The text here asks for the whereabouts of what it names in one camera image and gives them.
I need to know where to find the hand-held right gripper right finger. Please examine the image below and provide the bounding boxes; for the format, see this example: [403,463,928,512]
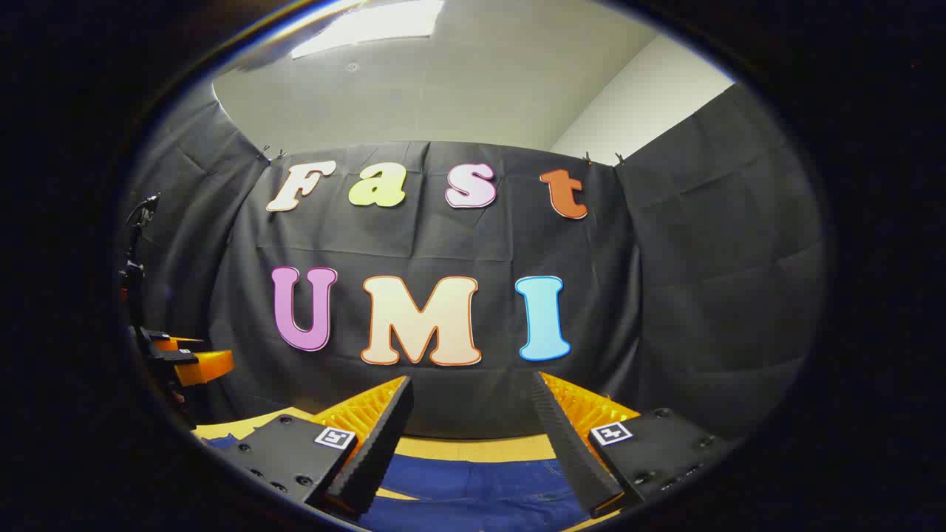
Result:
[532,371,741,519]

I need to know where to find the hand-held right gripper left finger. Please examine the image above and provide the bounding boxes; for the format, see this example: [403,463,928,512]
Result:
[211,375,415,518]

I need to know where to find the blue denim jeans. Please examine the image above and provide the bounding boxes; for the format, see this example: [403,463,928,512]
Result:
[201,434,593,532]

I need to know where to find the black backdrop cloth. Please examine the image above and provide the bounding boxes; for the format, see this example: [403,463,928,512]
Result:
[118,81,827,446]

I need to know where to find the ceiling light panel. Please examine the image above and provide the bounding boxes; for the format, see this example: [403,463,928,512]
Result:
[290,0,446,61]

